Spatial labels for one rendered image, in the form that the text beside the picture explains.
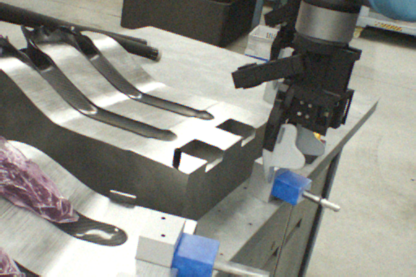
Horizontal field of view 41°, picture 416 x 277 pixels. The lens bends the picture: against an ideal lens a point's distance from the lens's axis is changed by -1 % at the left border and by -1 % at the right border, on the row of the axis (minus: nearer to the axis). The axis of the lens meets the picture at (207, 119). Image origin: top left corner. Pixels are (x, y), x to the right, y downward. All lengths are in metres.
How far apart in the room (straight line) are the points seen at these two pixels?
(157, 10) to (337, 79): 4.15
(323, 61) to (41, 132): 0.38
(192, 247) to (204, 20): 4.19
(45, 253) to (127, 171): 0.19
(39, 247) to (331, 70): 0.41
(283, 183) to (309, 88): 0.15
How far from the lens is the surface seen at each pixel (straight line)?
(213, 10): 4.68
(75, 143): 0.75
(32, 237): 0.57
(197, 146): 0.76
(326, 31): 0.72
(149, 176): 0.69
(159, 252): 0.56
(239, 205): 0.80
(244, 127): 0.84
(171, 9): 4.79
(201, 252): 0.57
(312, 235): 1.58
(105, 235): 0.61
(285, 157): 0.77
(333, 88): 0.74
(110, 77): 0.92
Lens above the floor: 1.19
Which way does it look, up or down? 22 degrees down
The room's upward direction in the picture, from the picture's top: 11 degrees clockwise
